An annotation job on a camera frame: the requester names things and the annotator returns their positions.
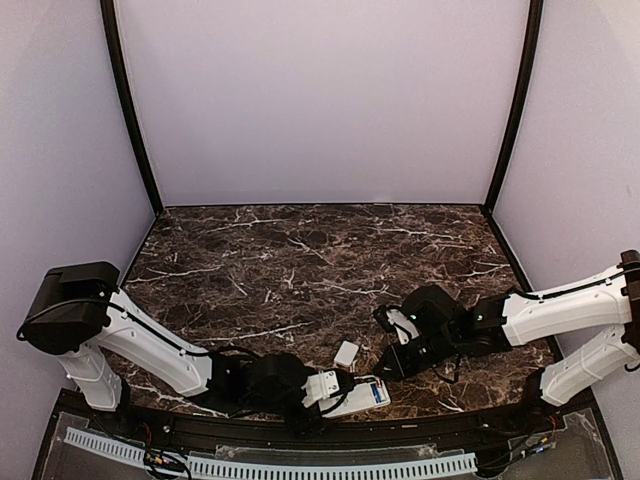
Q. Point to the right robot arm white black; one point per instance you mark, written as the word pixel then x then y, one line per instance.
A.
pixel 432 327

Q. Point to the white battery cover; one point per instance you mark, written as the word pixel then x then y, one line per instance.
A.
pixel 346 354

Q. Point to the blue battery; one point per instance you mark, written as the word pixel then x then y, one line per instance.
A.
pixel 380 394

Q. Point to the black frame post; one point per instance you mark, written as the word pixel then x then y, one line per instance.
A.
pixel 128 109
pixel 526 64

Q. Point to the clear acrylic plate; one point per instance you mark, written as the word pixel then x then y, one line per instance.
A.
pixel 325 456

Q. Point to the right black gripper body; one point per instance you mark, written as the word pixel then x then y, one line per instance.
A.
pixel 439 347

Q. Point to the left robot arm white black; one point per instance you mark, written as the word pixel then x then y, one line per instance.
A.
pixel 79 312

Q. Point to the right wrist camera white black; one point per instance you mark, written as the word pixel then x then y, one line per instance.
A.
pixel 392 320

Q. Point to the right black frame post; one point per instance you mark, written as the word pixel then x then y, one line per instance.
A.
pixel 526 64

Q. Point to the white slotted cable duct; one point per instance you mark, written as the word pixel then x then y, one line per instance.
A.
pixel 197 466

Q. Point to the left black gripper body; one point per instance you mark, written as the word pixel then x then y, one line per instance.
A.
pixel 302 425

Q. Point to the left black frame post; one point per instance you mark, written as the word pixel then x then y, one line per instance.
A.
pixel 128 109

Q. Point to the black front rail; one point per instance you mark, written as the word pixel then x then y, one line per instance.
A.
pixel 176 423

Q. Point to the white remote control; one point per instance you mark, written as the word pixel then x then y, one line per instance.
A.
pixel 359 400

